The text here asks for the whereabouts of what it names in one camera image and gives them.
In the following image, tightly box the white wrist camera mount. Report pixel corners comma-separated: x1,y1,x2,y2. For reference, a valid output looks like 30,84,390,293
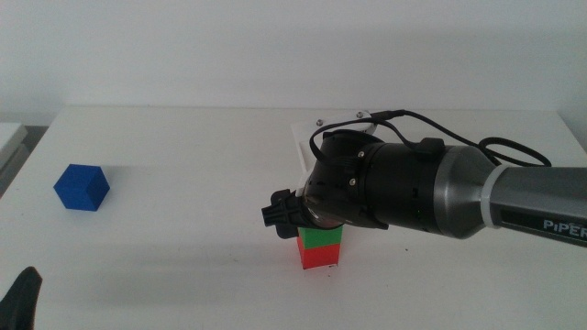
290,109,382,196

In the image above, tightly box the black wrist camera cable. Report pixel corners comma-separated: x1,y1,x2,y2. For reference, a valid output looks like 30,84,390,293
309,108,553,169

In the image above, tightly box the green cube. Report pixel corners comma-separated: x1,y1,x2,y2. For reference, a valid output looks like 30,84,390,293
297,224,344,250

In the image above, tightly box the red cube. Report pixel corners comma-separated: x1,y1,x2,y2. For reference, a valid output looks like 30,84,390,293
296,236,342,270

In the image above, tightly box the blue cube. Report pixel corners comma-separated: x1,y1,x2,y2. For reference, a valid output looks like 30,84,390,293
52,163,111,213

